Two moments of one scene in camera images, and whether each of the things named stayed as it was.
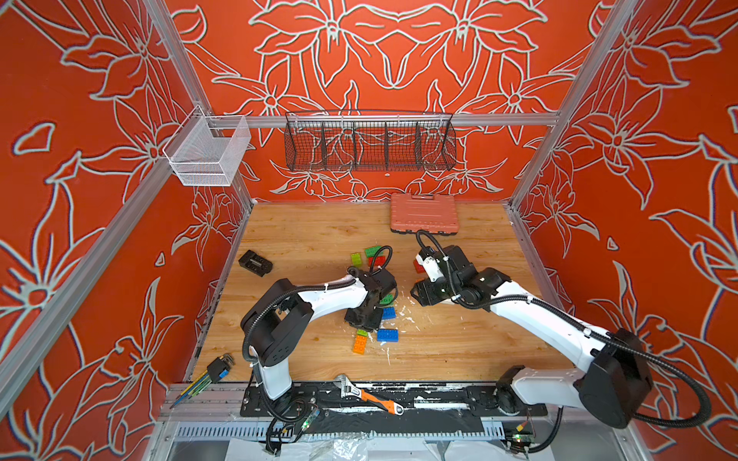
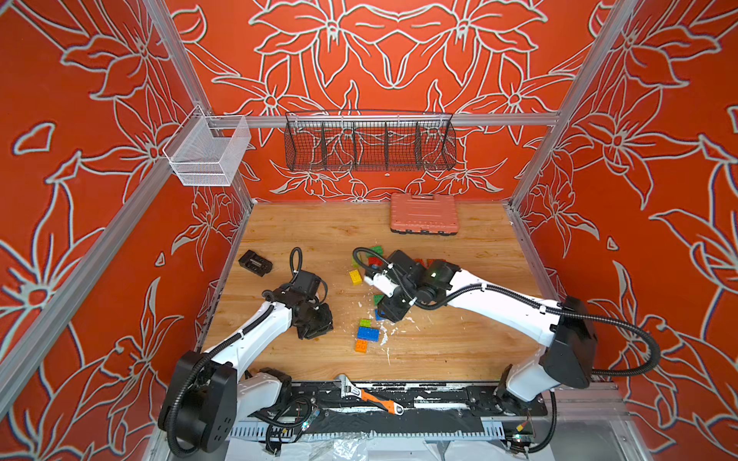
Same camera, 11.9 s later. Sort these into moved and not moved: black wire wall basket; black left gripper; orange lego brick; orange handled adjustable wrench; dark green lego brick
Moved: black left gripper
Not moved: black wire wall basket; orange handled adjustable wrench; dark green lego brick; orange lego brick
